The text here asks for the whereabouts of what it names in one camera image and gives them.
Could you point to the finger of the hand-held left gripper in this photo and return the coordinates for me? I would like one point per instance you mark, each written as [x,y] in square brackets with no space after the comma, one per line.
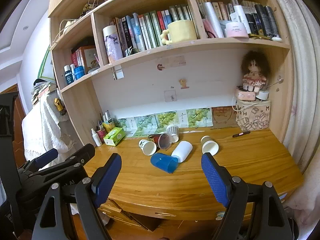
[47,156]
[77,156]

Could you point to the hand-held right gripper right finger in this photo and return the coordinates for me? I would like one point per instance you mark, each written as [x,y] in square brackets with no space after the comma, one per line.
[215,180]

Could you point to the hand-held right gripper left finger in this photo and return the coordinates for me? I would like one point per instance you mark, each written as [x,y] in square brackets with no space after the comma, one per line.
[106,180]

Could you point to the brown and white paper cup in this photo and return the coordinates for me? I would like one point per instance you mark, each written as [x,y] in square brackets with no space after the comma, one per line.
[208,145]

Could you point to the white plastic cup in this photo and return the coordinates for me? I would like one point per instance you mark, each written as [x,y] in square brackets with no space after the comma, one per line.
[182,150]

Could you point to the white paper cup green print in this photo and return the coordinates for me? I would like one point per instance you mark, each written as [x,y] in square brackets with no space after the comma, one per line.
[147,147]

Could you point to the blue plastic cup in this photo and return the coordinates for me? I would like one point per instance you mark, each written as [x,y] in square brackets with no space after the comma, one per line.
[162,161]

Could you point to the red transparent plastic cup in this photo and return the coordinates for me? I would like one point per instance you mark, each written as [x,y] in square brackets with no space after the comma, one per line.
[163,141]

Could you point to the checked paper cup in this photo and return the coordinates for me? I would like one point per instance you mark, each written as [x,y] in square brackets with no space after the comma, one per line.
[172,130]

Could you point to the white spray bottle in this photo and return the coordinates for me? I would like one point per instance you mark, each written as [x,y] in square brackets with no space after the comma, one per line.
[96,138]

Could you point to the white lace cloth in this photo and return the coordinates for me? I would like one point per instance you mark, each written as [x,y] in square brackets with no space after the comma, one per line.
[45,130]

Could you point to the pink pen holder with pens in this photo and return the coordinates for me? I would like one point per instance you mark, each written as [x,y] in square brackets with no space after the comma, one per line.
[100,132]

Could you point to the wooden desk drawer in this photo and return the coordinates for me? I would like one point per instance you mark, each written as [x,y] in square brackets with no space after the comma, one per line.
[125,213]

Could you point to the green tissue box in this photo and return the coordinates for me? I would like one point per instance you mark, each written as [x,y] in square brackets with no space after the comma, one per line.
[113,136]

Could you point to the wooden bookshelf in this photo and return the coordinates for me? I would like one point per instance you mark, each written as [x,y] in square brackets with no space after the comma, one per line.
[80,105]

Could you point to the black pen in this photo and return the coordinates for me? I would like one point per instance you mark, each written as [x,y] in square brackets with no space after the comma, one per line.
[241,134]

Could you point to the yellow toy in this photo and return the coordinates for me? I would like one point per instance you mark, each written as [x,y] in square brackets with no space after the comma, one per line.
[58,104]

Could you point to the brown drawing card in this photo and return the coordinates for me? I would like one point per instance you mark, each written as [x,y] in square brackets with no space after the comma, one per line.
[223,117]

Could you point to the stack of papers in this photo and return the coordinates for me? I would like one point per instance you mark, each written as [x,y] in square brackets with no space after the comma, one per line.
[41,90]

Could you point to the printed cardboard box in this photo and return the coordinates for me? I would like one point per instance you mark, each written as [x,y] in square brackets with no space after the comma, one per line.
[253,116]

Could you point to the row of grape printed cards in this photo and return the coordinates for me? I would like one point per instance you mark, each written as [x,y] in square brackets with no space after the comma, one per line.
[165,118]

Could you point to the dark blue bottle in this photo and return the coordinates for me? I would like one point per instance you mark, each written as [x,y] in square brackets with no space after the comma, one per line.
[68,76]

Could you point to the blue jar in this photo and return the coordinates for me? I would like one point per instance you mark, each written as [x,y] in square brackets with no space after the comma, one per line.
[80,73]

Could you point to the pink music box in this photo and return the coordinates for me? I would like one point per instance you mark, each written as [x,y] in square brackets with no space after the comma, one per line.
[246,95]

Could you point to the green framed board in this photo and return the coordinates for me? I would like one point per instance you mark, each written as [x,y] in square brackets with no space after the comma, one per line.
[45,62]

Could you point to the white round device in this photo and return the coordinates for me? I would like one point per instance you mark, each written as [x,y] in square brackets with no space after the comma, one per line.
[263,95]

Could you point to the brown-haired doll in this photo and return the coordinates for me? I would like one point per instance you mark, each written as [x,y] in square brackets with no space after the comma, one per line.
[253,72]

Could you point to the pink floral tumbler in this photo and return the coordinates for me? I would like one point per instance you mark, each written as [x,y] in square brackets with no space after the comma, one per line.
[112,45]

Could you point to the white curtain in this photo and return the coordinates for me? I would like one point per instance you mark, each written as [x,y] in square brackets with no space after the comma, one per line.
[303,92]

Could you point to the beige paper bag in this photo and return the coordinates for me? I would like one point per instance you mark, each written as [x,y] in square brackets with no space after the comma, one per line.
[66,27]

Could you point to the row of green blue books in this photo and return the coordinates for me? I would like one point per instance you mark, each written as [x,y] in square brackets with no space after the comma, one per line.
[147,30]

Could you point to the yellow mug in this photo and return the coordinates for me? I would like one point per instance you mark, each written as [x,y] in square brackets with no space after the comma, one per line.
[181,31]

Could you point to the white lid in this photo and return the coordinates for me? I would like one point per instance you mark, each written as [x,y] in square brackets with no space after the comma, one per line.
[276,39]

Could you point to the white tube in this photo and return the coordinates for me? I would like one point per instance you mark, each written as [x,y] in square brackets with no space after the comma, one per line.
[212,20]

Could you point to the black bottle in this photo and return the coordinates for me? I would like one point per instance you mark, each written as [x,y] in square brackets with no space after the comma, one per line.
[262,20]
[272,21]

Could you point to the white small box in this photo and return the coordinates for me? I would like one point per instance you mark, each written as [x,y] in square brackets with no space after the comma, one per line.
[237,13]

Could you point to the row of pale books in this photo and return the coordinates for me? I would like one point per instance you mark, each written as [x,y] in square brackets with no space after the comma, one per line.
[220,10]

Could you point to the clear wall hook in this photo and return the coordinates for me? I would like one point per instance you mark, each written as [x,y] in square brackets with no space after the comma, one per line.
[170,95]

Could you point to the bear wall sticker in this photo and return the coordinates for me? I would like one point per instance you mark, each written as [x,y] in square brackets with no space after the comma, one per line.
[183,83]

